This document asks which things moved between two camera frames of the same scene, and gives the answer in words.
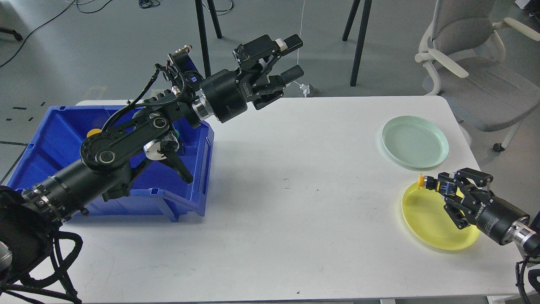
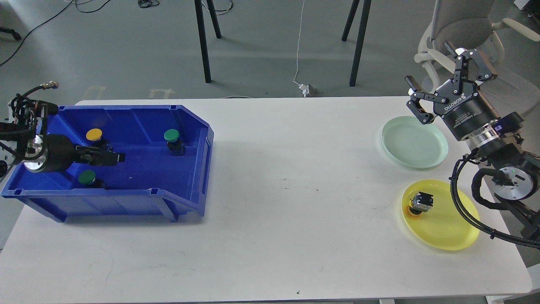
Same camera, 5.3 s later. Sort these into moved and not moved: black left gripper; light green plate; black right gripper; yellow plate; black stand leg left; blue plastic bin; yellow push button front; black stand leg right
Moved: black left gripper; yellow push button front; black right gripper
Not moved: black stand leg right; light green plate; yellow plate; blue plastic bin; black stand leg left
